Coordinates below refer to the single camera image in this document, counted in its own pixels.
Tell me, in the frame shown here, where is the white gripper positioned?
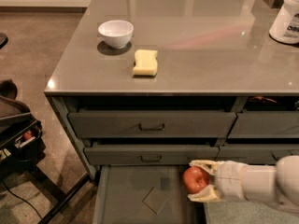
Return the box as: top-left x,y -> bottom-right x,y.
188,160 -> 247,203

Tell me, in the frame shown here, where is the red apple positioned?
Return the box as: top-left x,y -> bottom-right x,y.
183,166 -> 210,194

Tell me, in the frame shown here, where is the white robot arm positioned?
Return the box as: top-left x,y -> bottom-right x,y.
183,156 -> 299,217

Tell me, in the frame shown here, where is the grey middle right drawer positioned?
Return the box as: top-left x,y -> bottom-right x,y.
216,144 -> 299,165

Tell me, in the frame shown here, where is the grey middle left drawer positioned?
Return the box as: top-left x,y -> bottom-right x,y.
84,145 -> 219,165

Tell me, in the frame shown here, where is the grey top right drawer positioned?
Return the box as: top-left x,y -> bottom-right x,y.
229,111 -> 299,138

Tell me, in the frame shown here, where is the grey open bottom drawer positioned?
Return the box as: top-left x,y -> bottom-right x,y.
93,165 -> 207,224

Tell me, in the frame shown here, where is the grey cabinet counter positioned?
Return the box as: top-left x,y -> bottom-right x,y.
45,0 -> 299,175

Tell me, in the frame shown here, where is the grey top left drawer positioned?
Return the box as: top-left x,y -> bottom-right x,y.
68,111 -> 236,138

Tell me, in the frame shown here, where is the grey square tile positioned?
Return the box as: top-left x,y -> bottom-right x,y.
143,187 -> 169,215

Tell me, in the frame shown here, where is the yellow sponge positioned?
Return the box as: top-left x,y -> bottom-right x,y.
133,49 -> 158,77

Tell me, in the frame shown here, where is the white plastic canister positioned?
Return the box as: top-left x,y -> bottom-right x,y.
269,0 -> 299,45

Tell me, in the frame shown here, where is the white ceramic bowl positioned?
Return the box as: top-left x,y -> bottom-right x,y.
98,20 -> 134,49

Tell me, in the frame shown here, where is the black cart with items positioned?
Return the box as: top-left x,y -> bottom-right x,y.
0,79 -> 90,224

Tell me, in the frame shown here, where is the black floor cable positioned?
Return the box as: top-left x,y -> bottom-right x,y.
1,179 -> 44,220

